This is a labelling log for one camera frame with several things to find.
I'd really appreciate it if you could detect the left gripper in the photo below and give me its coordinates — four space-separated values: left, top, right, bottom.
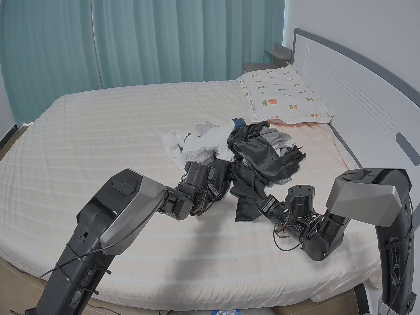
197 183 221 214

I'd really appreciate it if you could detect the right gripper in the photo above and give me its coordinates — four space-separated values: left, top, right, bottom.
259 194 287 223

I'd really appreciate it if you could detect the black T-shirt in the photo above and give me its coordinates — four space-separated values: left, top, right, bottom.
207 159 268 223

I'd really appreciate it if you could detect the pile of clothes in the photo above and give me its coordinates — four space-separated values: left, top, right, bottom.
162 118 307 189

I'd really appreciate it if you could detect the bed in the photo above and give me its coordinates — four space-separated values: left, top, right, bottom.
0 28 420 311

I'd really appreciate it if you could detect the white printed pillow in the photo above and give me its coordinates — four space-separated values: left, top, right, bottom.
236 63 335 124

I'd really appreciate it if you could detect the grey bedside table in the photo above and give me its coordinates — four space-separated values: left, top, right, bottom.
243 43 292 75

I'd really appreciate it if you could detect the blue-green curtain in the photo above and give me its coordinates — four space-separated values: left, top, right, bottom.
0 0 99 125
93 0 287 89

